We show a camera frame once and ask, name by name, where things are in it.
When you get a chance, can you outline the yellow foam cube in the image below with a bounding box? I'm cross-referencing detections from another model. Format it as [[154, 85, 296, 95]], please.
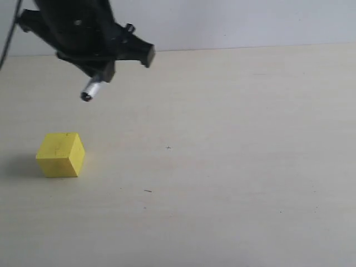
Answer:
[[36, 132, 85, 178]]

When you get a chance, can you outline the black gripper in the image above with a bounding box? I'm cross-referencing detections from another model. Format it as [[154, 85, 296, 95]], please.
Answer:
[[19, 1, 155, 83]]

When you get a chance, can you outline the black and white marker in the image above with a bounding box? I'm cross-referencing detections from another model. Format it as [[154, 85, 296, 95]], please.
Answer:
[[80, 73, 106, 102]]

